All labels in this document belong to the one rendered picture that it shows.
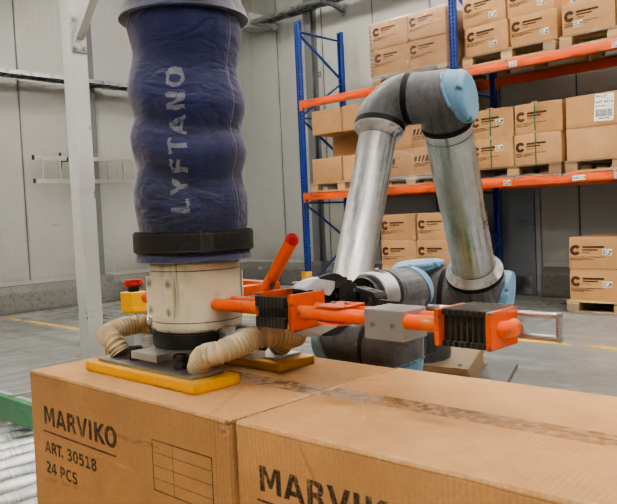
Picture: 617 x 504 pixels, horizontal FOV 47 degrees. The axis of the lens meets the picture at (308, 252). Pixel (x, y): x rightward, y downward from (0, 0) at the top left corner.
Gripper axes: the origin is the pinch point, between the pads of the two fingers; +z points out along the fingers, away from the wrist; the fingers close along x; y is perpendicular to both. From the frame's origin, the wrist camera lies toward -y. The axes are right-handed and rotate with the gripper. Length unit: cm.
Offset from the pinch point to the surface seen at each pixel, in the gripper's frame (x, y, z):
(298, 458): -15.9, -17.1, 19.7
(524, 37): 219, 300, -715
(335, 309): 0.9, -9.5, 2.5
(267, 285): 3.9, 6.8, 1.0
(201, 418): -13.5, 1.6, 20.5
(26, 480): -53, 107, -1
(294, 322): -1.5, -1.6, 3.5
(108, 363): -10.7, 38.1, 13.4
